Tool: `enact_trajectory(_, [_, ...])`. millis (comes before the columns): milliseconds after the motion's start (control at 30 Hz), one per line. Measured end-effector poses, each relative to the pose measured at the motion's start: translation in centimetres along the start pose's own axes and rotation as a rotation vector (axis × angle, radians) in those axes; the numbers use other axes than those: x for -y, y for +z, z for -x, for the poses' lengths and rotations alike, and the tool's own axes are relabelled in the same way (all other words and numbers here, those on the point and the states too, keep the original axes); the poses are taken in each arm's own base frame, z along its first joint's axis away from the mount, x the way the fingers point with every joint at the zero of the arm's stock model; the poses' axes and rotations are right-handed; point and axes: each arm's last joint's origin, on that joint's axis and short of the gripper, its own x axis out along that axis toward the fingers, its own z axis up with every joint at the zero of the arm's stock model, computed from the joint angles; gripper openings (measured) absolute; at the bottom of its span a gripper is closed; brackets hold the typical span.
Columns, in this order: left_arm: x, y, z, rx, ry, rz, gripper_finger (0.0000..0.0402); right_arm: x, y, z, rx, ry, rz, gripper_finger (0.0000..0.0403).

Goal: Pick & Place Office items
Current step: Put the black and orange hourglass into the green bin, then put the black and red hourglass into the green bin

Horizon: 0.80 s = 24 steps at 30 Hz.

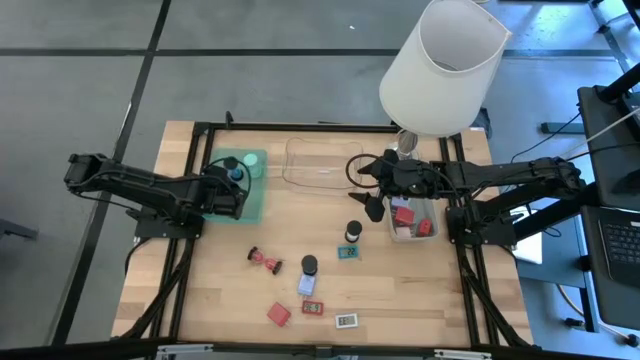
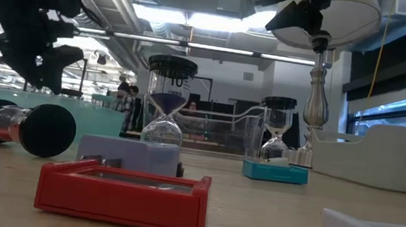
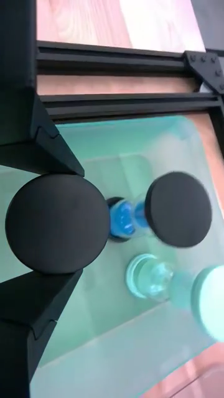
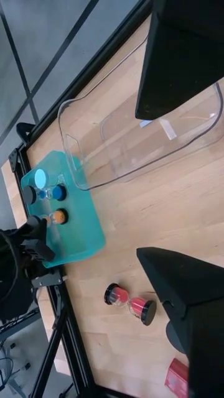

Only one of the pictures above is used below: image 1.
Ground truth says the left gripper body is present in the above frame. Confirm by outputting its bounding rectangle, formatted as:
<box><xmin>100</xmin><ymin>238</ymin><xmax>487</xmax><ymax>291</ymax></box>
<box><xmin>202</xmin><ymin>164</ymin><xmax>247</xmax><ymax>220</ymax></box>

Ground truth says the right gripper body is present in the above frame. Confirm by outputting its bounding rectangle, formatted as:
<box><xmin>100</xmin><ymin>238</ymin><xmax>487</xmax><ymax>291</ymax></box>
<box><xmin>364</xmin><ymin>149</ymin><xmax>449</xmax><ymax>224</ymax></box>

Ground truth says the white sand hourglass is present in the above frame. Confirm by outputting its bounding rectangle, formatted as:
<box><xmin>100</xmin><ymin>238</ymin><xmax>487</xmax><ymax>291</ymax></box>
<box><xmin>344</xmin><ymin>219</ymin><xmax>363</xmax><ymax>245</ymax></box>

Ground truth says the bottle with black lid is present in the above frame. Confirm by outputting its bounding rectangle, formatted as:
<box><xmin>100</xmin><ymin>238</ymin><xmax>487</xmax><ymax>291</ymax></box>
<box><xmin>223</xmin><ymin>156</ymin><xmax>246</xmax><ymax>183</ymax></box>

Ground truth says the clear plastic bin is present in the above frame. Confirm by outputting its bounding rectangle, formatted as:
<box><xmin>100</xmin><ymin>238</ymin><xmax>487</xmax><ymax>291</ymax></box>
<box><xmin>281</xmin><ymin>137</ymin><xmax>365</xmax><ymax>197</ymax></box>

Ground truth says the red sand hourglass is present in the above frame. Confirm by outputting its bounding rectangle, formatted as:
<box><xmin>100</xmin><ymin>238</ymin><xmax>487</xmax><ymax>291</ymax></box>
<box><xmin>246</xmin><ymin>245</ymin><xmax>284</xmax><ymax>276</ymax></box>

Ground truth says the lavender power adapter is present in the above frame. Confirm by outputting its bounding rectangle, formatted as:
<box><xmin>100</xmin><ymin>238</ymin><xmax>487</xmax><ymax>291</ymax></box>
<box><xmin>297</xmin><ymin>273</ymin><xmax>318</xmax><ymax>298</ymax></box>

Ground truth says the teal translucent plastic bin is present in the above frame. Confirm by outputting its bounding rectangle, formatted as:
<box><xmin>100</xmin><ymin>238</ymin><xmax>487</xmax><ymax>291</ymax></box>
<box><xmin>201</xmin><ymin>147</ymin><xmax>269</xmax><ymax>225</ymax></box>

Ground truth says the white translucent plastic bin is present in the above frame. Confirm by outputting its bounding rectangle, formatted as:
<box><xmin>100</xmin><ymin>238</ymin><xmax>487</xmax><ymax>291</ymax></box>
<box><xmin>384</xmin><ymin>192</ymin><xmax>441</xmax><ymax>244</ymax></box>

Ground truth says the table lamp with white shade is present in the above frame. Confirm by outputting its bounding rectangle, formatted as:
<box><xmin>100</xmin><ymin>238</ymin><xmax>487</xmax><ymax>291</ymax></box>
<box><xmin>378</xmin><ymin>0</ymin><xmax>513</xmax><ymax>161</ymax></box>

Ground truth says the white paper sheet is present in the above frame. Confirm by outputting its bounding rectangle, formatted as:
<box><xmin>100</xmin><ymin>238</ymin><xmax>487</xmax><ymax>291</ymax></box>
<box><xmin>509</xmin><ymin>203</ymin><xmax>544</xmax><ymax>266</ymax></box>

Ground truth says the black diagonal support beam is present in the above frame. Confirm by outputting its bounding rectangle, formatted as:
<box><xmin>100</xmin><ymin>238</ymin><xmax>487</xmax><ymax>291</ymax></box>
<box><xmin>487</xmin><ymin>182</ymin><xmax>601</xmax><ymax>241</ymax></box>

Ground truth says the black floor stand foot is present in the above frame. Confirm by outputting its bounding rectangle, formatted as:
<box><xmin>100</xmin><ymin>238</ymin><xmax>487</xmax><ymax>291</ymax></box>
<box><xmin>539</xmin><ymin>120</ymin><xmax>587</xmax><ymax>136</ymax></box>

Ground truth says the black side desk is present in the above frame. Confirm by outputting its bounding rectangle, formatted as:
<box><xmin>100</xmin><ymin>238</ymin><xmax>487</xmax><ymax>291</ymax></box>
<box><xmin>577</xmin><ymin>64</ymin><xmax>640</xmax><ymax>331</ymax></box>

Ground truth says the grey furniture foot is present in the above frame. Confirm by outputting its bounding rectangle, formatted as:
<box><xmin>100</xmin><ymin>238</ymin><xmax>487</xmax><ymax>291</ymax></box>
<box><xmin>0</xmin><ymin>217</ymin><xmax>40</xmax><ymax>242</ymax></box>

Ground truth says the black front crossbar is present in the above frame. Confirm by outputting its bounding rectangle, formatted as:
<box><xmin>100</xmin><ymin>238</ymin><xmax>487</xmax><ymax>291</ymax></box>
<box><xmin>0</xmin><ymin>335</ymin><xmax>640</xmax><ymax>360</ymax></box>

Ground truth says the black laptop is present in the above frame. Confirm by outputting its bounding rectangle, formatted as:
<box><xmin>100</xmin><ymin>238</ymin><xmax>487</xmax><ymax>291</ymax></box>
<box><xmin>581</xmin><ymin>204</ymin><xmax>640</xmax><ymax>291</ymax></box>

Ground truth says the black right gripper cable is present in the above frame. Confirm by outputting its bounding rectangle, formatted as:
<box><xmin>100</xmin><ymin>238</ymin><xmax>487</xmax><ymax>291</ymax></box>
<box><xmin>344</xmin><ymin>152</ymin><xmax>384</xmax><ymax>191</ymax></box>

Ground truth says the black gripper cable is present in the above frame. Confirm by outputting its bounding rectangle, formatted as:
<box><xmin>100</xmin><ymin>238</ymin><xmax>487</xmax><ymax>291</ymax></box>
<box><xmin>207</xmin><ymin>156</ymin><xmax>254</xmax><ymax>204</ymax></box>
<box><xmin>344</xmin><ymin>152</ymin><xmax>384</xmax><ymax>191</ymax></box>

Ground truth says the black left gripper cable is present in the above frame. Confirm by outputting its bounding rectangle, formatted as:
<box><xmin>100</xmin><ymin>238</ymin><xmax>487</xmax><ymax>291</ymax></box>
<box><xmin>207</xmin><ymin>156</ymin><xmax>254</xmax><ymax>204</ymax></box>

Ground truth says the black aluminium table frame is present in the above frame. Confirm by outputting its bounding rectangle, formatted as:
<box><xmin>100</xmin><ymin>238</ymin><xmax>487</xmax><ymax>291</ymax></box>
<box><xmin>112</xmin><ymin>119</ymin><xmax>534</xmax><ymax>351</ymax></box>

